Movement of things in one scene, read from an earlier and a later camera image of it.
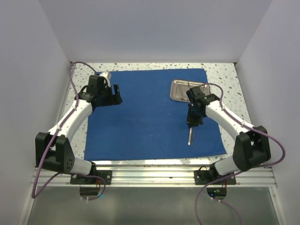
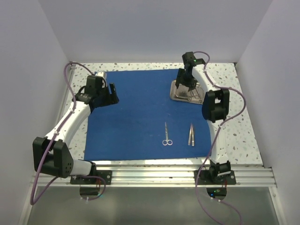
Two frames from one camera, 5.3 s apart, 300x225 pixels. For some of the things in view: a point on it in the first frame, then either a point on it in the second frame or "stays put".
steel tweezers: x=190 y=137 stays put
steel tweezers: x=193 y=131 stays put
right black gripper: x=191 y=122 → x=191 y=84
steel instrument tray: x=178 y=88 stays put
